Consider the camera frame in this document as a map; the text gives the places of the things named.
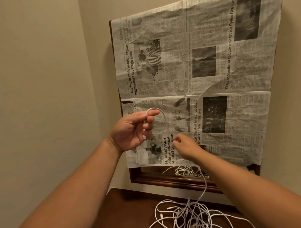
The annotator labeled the person's left hand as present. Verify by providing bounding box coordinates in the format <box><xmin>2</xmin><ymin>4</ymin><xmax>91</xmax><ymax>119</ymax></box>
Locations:
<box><xmin>109</xmin><ymin>110</ymin><xmax>161</xmax><ymax>154</ymax></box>

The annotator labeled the person's right hand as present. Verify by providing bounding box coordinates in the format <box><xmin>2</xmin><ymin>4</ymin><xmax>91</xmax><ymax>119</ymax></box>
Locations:
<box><xmin>172</xmin><ymin>134</ymin><xmax>204</xmax><ymax>165</ymax></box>

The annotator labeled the white cable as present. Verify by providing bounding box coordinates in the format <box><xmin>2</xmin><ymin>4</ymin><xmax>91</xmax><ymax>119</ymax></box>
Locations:
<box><xmin>143</xmin><ymin>107</ymin><xmax>209</xmax><ymax>205</ymax></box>

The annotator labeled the person's left forearm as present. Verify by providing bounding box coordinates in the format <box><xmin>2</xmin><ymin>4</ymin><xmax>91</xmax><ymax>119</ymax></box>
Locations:
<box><xmin>20</xmin><ymin>137</ymin><xmax>123</xmax><ymax>228</ymax></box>

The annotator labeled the person's right forearm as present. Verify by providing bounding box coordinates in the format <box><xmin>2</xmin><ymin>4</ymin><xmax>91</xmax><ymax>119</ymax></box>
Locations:
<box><xmin>195</xmin><ymin>146</ymin><xmax>301</xmax><ymax>228</ymax></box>

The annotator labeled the dark wooden framed mirror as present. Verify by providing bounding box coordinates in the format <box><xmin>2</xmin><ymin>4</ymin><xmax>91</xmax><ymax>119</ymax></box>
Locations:
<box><xmin>109</xmin><ymin>20</ymin><xmax>261</xmax><ymax>194</ymax></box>

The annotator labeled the small newspaper sheet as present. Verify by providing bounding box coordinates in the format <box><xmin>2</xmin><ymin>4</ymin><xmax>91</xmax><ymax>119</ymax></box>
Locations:
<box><xmin>121</xmin><ymin>91</ymin><xmax>271</xmax><ymax>168</ymax></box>

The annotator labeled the large newspaper sheet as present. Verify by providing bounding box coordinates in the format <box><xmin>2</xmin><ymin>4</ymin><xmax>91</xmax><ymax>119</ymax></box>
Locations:
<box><xmin>111</xmin><ymin>0</ymin><xmax>283</xmax><ymax>97</ymax></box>

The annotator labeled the tangle of white cables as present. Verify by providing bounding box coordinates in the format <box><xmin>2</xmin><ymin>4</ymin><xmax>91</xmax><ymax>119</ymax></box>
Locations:
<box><xmin>154</xmin><ymin>198</ymin><xmax>257</xmax><ymax>228</ymax></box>

